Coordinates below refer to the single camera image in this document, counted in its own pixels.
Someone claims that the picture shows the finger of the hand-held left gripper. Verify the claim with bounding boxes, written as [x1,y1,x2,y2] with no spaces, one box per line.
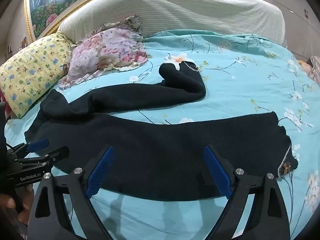
[7,138,50,155]
[15,146,70,167]

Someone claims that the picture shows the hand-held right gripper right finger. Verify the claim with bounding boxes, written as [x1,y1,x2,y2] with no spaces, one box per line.
[203,145,292,240]

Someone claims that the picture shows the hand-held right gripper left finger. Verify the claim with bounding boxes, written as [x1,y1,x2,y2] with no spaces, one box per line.
[27,144,115,240]

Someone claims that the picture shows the black pants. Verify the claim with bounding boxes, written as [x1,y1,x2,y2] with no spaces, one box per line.
[24,60,299,202]

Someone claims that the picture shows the person's left hand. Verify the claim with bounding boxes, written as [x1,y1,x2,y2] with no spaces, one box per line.
[0,189,34,228]

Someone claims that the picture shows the yellow patterned pillow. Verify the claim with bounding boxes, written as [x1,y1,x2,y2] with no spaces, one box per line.
[0,32,73,119]

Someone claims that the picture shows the teal floral bedsheet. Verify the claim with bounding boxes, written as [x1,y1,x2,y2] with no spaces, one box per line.
[5,29,320,240]

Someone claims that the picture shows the pink floral ruffled pillow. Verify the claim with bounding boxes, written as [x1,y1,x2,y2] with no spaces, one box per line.
[58,27,148,90]

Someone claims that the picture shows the gold framed landscape painting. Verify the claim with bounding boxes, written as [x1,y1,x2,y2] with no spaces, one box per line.
[24,0,250,43]

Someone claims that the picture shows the plaid cloth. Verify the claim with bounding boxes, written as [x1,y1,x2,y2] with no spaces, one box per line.
[299,56,320,85]

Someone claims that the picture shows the grey floral pillow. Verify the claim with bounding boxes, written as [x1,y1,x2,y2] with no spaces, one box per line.
[100,15,143,39]

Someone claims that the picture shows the striped covered headboard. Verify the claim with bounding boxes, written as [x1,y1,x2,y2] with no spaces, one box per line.
[58,0,287,48]

